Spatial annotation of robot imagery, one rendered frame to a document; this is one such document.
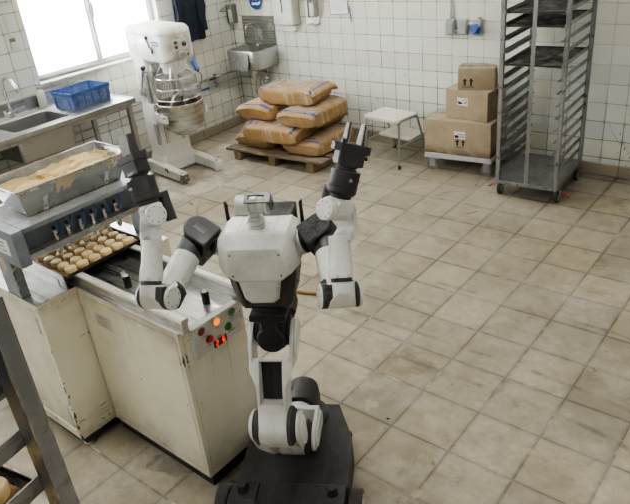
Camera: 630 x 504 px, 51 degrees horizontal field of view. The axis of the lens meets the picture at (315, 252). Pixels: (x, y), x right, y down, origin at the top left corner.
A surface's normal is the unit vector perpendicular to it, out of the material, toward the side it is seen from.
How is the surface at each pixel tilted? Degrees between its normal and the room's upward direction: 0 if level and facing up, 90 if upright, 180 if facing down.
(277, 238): 45
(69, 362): 90
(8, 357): 90
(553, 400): 0
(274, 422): 58
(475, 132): 89
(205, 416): 90
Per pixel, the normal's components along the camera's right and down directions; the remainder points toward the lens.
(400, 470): -0.10, -0.88
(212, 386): 0.77, 0.23
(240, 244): -0.16, -0.29
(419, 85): -0.62, 0.42
